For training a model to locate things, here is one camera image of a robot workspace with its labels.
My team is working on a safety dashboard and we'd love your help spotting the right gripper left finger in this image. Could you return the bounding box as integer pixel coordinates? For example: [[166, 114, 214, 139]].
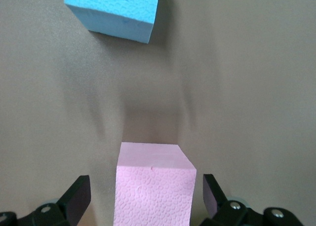
[[0, 175, 91, 226]]

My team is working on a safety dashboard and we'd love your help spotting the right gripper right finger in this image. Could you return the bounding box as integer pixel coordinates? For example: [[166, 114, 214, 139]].
[[198, 173, 303, 226]]

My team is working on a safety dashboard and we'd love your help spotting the pink foam block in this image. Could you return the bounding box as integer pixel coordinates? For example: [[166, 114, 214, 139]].
[[113, 141, 198, 226]]

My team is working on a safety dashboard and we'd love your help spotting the brown table mat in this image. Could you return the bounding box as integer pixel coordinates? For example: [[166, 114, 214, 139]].
[[0, 0, 316, 226]]

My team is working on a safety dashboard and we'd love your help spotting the blue foam block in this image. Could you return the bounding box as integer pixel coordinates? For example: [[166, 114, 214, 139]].
[[63, 0, 160, 44]]

